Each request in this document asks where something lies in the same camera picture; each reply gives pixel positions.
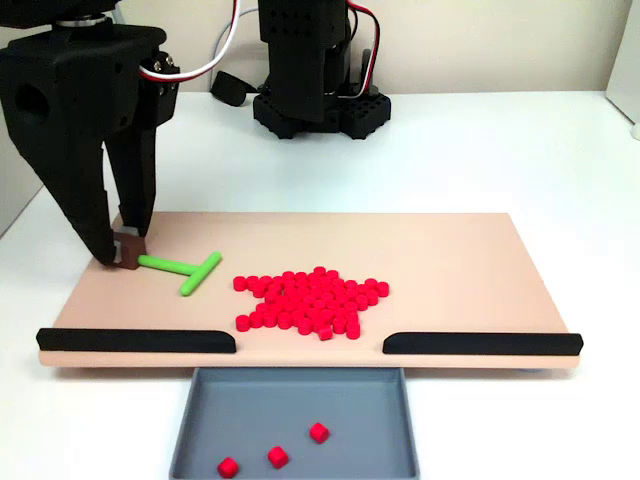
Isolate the green T-shaped pusher tool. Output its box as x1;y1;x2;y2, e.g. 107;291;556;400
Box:
113;227;223;298

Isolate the pile of red granules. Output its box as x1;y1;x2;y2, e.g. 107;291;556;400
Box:
232;266;391;342

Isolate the white partition panel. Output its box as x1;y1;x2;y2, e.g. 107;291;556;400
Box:
605;0;640;126
0;124;46;237

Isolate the black foam barrier strip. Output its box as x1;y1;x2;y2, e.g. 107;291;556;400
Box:
35;327;237;355
382;331;584;357

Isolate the beige flat board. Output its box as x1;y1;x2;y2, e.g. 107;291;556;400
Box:
38;211;581;374

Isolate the grey plastic tray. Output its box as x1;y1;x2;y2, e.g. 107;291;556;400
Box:
168;367;421;480

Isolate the red white black servo cable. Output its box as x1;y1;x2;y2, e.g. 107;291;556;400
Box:
138;0;251;84
348;0;382;99

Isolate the thin white cable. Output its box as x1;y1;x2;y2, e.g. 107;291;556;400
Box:
209;27;234;92

